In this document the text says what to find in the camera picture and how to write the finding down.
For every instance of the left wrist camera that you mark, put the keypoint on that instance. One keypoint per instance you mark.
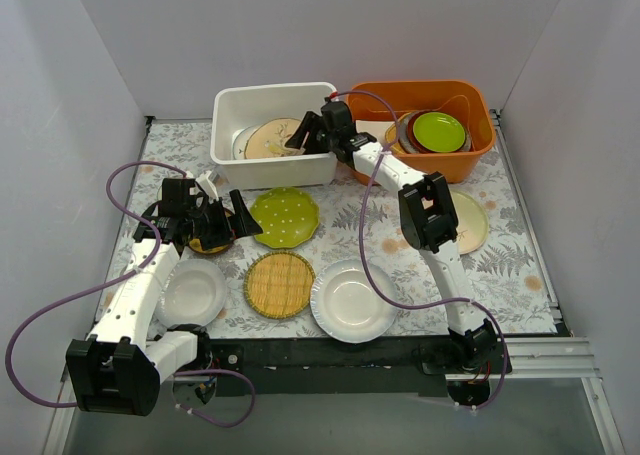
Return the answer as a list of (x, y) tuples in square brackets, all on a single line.
[(181, 197)]

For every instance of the orange plastic bin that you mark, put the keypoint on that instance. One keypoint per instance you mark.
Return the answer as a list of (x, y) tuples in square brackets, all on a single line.
[(382, 101)]

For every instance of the white watermelon pattern plate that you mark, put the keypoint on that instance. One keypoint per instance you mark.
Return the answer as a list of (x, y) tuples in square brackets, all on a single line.
[(241, 140)]

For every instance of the woven bamboo round plate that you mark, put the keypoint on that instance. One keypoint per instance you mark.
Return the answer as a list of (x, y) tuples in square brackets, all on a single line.
[(278, 285)]

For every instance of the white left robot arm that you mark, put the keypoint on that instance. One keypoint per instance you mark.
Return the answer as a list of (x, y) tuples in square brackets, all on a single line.
[(116, 369)]

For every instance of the green dotted scalloped plate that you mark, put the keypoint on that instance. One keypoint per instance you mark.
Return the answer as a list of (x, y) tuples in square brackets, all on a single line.
[(288, 217)]

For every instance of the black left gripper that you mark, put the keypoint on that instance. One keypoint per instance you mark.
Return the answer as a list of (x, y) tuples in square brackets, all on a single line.
[(220, 225)]

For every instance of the white deep plate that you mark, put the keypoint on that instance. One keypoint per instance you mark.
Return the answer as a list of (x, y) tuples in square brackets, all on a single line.
[(345, 306), (195, 293)]

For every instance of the beige bird pattern plate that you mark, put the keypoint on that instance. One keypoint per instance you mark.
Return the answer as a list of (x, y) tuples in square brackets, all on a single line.
[(269, 140)]

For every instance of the small yellow black dish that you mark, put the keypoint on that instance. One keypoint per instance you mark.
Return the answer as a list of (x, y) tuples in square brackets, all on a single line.
[(196, 246)]

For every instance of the white plastic bin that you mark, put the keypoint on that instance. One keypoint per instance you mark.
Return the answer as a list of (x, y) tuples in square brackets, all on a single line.
[(236, 109)]

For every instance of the white deep plate left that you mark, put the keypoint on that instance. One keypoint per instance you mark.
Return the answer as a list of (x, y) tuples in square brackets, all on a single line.
[(195, 293)]

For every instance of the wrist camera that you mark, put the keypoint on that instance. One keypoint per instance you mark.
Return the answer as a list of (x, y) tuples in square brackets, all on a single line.
[(181, 197), (337, 119)]

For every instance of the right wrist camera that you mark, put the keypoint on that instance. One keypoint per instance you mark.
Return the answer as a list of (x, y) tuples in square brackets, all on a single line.
[(337, 119)]

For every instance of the floral patterned table mat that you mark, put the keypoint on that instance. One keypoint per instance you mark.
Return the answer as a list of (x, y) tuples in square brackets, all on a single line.
[(505, 273)]

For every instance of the white paper in orange bin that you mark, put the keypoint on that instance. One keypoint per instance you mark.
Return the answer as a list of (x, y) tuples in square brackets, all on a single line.
[(370, 127)]

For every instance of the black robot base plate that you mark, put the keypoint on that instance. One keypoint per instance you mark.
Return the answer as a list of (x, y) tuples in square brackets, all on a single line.
[(394, 364)]

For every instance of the stack of plates in bin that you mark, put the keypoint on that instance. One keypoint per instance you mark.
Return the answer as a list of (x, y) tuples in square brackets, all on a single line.
[(405, 143)]

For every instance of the green plate in orange bin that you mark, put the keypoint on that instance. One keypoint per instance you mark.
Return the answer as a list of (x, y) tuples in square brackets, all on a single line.
[(438, 132)]

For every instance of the white deep plate centre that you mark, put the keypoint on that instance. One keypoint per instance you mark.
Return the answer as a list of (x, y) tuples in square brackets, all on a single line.
[(345, 306)]

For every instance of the beige green floral plate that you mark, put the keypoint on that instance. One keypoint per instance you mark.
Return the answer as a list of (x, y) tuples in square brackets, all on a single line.
[(473, 222)]

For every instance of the aluminium frame rail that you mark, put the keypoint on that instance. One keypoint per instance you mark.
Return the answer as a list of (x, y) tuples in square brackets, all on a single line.
[(551, 358)]

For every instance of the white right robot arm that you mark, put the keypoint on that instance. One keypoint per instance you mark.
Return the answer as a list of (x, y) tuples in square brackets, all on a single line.
[(428, 222)]

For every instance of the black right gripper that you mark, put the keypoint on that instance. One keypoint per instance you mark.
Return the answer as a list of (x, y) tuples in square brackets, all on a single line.
[(318, 133)]

